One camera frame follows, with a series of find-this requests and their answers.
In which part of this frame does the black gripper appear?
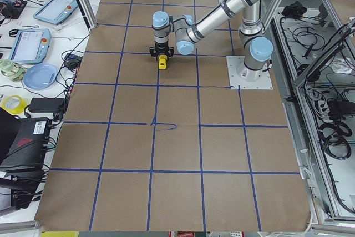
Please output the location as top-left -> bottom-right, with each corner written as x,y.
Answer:
149,41 -> 174,62

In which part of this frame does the yellow beetle toy car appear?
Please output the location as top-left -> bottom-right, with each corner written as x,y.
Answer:
158,54 -> 168,70

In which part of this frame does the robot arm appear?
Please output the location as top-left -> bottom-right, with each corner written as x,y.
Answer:
149,0 -> 261,62

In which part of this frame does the brown paper table mat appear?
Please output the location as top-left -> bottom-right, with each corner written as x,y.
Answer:
35,0 -> 310,231

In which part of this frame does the upper blue teach pendant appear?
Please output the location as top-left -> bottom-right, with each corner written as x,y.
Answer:
33,0 -> 78,25

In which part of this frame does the blue teach pendant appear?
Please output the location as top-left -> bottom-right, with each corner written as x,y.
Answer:
33,0 -> 78,25
9,29 -> 52,64

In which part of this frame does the blue plastic plate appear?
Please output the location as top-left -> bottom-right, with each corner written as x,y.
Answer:
22,63 -> 57,90

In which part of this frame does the lower blue teach pendant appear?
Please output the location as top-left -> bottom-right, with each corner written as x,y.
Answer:
9,29 -> 52,64

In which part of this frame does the black power adapter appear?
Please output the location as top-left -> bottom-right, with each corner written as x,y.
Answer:
28,98 -> 64,113

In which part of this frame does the green tape roll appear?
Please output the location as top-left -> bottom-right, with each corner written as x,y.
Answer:
1,59 -> 27,82

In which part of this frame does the yellow tape roll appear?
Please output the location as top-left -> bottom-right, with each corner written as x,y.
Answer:
1,95 -> 27,115

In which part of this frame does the black computer box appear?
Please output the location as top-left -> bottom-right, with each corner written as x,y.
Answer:
1,109 -> 52,173

